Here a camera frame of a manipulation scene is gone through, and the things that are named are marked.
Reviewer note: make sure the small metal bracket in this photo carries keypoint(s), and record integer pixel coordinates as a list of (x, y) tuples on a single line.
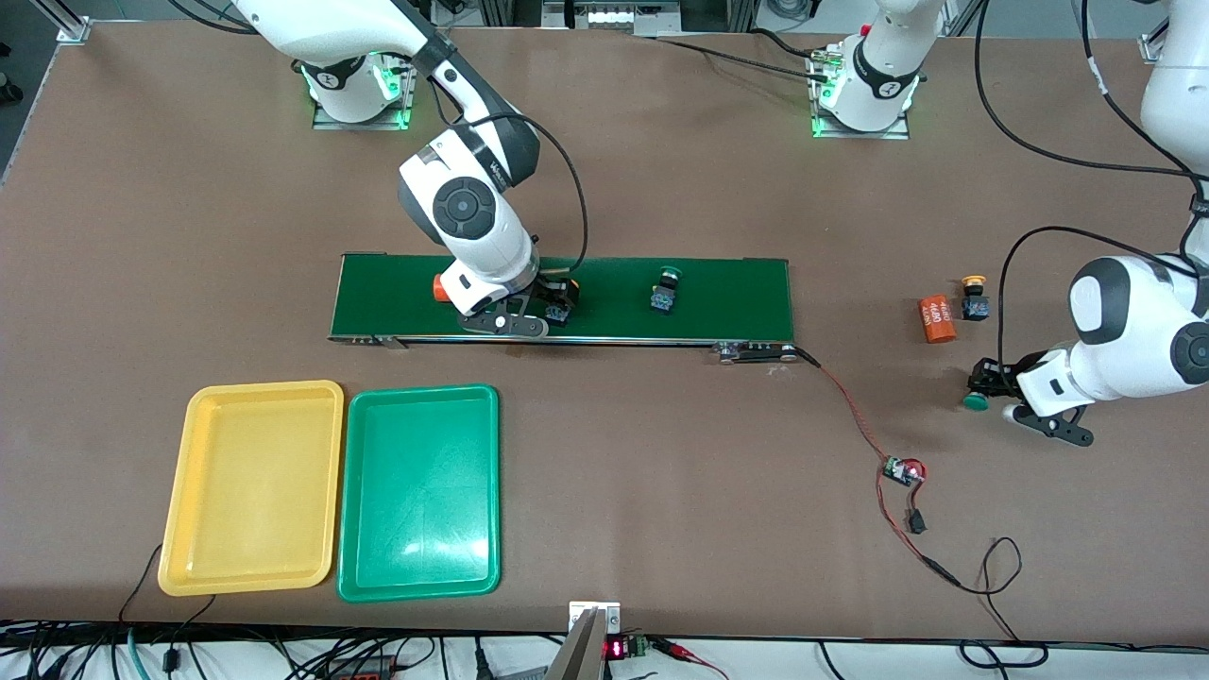
[(609, 612)]

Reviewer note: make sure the yellow plastic tray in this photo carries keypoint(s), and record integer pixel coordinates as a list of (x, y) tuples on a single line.
[(250, 491)]

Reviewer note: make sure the aluminium frame corner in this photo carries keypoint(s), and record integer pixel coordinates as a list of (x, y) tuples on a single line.
[(1154, 47), (74, 28)]

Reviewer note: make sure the yellow cap push button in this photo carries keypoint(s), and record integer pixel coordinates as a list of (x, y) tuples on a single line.
[(557, 314), (975, 304)]

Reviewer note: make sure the green cap push button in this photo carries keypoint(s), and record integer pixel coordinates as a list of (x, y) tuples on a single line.
[(665, 295), (975, 401)]

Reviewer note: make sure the red clip lead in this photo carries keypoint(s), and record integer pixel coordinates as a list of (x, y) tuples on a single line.
[(680, 650)]

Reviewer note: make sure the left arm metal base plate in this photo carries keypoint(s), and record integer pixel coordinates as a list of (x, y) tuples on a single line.
[(864, 134)]

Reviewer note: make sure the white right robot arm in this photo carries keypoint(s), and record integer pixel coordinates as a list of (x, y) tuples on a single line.
[(472, 198)]

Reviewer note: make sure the grey camera pole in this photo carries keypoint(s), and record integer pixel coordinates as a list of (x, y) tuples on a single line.
[(578, 656)]

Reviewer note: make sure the small black connector plug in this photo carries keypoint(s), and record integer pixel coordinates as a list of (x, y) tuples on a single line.
[(916, 521)]

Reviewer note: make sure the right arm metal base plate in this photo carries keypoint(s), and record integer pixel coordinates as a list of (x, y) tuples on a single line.
[(359, 125)]

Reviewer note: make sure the orange cylinder printed 4680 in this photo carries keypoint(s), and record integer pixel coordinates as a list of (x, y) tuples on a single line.
[(937, 319), (440, 288)]

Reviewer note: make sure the red digit display module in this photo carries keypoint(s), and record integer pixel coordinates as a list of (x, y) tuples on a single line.
[(616, 649)]

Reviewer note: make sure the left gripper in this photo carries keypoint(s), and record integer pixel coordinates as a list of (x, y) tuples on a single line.
[(999, 376)]

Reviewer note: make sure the white device behind table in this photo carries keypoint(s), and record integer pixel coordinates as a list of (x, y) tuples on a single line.
[(614, 14)]

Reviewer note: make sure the green conveyor belt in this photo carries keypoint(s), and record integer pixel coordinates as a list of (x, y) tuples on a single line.
[(614, 321)]

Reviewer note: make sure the small circuit board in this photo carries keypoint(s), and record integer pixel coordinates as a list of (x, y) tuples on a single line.
[(902, 470)]

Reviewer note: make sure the green plastic tray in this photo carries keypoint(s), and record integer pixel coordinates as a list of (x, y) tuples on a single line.
[(420, 491)]

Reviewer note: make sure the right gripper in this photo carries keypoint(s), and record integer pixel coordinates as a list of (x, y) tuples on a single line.
[(551, 294)]

